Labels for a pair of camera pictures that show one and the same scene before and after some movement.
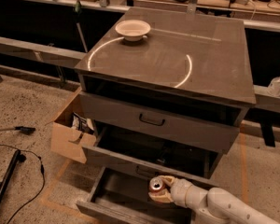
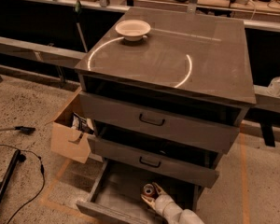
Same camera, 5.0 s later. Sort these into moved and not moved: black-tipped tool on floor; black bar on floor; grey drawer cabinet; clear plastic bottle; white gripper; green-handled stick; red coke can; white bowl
Moved: red coke can; white gripper
Not moved: grey drawer cabinet; black bar on floor; green-handled stick; white bowl; clear plastic bottle; black-tipped tool on floor
